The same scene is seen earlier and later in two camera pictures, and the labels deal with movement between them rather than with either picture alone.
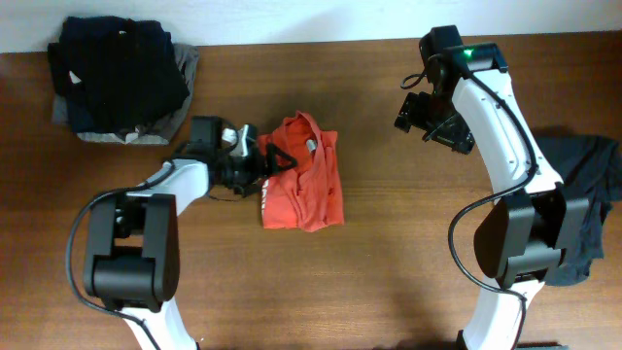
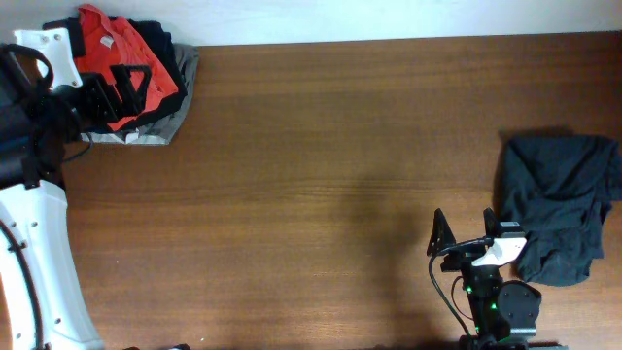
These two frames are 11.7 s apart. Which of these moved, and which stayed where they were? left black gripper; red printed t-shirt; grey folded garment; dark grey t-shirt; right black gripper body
Moved: left black gripper; red printed t-shirt; right black gripper body
Stayed: dark grey t-shirt; grey folded garment
